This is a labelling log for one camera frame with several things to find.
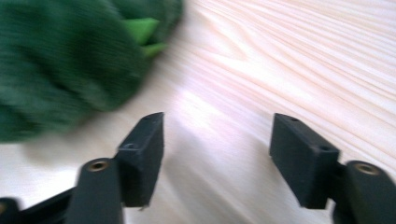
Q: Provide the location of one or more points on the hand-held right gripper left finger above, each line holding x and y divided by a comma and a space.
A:
141, 165

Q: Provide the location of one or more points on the green plush toy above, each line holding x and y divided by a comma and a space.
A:
62, 62

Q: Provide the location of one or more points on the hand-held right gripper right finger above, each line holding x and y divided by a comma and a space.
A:
303, 165

